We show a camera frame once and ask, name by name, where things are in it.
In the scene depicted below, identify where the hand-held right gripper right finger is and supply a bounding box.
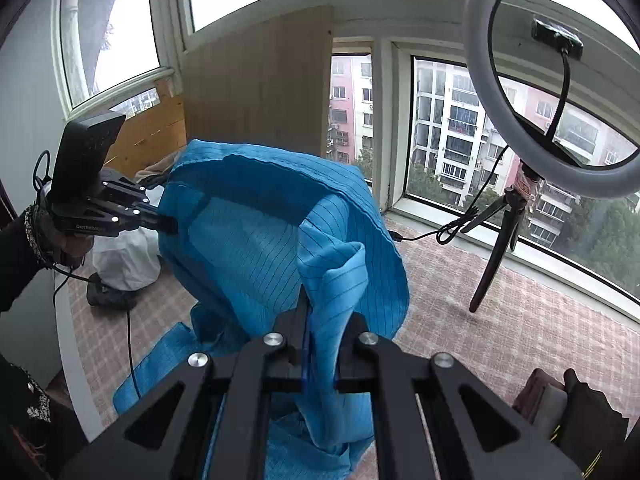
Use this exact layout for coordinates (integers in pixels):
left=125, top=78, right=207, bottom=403
left=334, top=312, right=583, bottom=480

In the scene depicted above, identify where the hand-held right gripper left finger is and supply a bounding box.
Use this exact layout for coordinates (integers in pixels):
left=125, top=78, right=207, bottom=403
left=60, top=300, right=311, bottom=480

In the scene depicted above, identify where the blue striped jacket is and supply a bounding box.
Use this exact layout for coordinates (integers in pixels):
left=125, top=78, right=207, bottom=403
left=112, top=139, right=411, bottom=480

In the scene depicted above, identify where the person's left forearm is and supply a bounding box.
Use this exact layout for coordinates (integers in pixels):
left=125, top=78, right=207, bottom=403
left=0, top=200, right=51, bottom=313

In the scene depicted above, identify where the person's left hand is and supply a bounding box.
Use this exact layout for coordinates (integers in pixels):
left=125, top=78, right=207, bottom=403
left=37, top=200, right=97, bottom=269

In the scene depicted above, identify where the beige cloth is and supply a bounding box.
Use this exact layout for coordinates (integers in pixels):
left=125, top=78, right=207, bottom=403
left=134, top=152, right=187, bottom=189

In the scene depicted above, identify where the white cloth pile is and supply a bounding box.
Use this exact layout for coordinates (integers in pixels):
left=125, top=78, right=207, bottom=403
left=92, top=227, right=163, bottom=292

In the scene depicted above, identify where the orange wooden board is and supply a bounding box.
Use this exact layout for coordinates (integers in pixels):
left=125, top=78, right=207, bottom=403
left=102, top=77, right=188, bottom=181

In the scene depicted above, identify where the pink checked bedspread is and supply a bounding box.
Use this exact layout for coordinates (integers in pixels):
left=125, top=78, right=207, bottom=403
left=70, top=210, right=640, bottom=480

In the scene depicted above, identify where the brown cardboard sheet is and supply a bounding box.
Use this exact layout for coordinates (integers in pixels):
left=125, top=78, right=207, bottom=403
left=181, top=5, right=335, bottom=161

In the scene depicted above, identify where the folded brown cloth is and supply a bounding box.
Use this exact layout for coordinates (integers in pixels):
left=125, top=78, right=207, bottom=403
left=512, top=367, right=569, bottom=432

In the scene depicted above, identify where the white framed bay window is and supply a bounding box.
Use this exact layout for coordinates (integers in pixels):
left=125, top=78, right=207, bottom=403
left=52, top=0, right=640, bottom=306

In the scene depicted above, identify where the black garment with yellow print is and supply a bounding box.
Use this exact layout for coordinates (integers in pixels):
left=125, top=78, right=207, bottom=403
left=547, top=369, right=631, bottom=480

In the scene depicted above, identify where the dark speckled clothing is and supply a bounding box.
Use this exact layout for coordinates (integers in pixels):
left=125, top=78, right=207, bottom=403
left=0, top=355, right=93, bottom=480

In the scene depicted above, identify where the black phone clip holder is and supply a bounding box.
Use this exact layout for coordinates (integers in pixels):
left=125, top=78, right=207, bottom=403
left=531, top=16, right=585, bottom=153

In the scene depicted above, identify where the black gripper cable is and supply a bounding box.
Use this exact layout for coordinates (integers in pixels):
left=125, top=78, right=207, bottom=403
left=50, top=262, right=141, bottom=403

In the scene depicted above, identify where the black ring light cable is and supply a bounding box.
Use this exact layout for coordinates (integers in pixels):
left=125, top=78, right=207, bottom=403
left=390, top=145, right=511, bottom=247

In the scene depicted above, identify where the black ring light tripod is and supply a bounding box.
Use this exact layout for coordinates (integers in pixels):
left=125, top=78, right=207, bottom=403
left=460, top=160, right=546, bottom=314

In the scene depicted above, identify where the white ring light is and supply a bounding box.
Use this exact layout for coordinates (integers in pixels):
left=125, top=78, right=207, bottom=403
left=462, top=0, right=640, bottom=201

